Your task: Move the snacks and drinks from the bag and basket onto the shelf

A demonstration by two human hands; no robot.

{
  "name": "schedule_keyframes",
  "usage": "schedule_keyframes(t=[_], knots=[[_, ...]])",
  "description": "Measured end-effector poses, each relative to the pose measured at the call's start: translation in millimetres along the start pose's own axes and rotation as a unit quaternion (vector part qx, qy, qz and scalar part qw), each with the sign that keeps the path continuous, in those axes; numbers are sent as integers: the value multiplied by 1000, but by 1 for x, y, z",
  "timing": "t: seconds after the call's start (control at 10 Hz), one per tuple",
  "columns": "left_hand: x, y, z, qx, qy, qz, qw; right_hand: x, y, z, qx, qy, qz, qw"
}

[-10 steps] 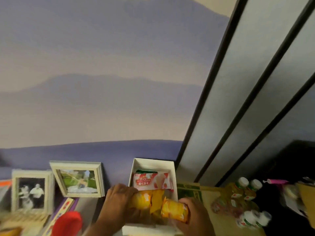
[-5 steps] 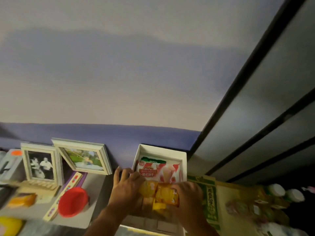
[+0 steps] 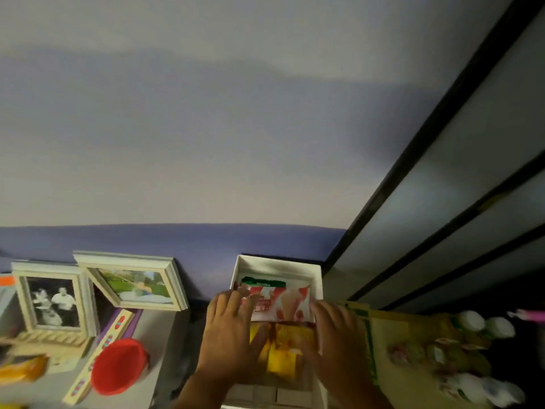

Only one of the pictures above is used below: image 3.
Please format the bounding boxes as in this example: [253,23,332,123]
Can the wooden peg rack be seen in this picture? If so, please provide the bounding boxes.
[0,329,94,359]

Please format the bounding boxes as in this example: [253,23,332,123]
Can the person's left hand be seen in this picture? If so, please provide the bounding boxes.
[195,287,271,386]

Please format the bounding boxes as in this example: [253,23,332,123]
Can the person's left forearm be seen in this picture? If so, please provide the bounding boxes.
[174,372,233,409]

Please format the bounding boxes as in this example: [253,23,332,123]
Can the red lid jar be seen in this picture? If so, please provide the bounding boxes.
[90,338,150,397]

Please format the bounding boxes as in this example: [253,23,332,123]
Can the green snack box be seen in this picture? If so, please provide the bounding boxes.
[340,301,380,386]

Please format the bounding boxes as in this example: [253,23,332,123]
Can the black cabinet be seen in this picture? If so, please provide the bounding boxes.
[485,293,545,409]

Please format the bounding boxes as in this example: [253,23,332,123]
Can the landscape photo frame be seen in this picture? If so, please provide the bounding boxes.
[72,251,190,312]

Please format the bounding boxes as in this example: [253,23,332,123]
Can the cream strip coloured marks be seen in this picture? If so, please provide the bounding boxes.
[61,308,135,407]

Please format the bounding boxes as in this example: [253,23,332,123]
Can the orange green snack bag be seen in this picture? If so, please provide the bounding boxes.
[240,276,287,289]

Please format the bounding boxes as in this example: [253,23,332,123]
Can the person's right hand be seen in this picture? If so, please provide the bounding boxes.
[297,300,375,401]

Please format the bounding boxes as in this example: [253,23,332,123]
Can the white cardboard box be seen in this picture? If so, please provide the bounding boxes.
[221,254,329,409]

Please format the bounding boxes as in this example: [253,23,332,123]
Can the pink hand pump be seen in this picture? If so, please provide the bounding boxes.
[506,309,545,323]

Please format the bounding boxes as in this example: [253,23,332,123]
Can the grey box orange sticker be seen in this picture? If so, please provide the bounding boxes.
[0,274,18,320]

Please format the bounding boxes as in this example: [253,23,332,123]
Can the person's right forearm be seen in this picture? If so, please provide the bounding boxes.
[336,383,395,409]

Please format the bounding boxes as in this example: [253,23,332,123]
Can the orange packet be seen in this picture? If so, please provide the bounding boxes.
[0,354,50,385]

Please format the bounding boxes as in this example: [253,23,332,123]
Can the red wafer biscuit packet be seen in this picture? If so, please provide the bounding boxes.
[238,281,316,324]

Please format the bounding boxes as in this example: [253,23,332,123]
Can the purple book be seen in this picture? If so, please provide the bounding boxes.
[98,308,144,337]

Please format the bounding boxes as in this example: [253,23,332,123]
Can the black-white photo frame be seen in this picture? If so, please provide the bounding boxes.
[10,260,101,339]

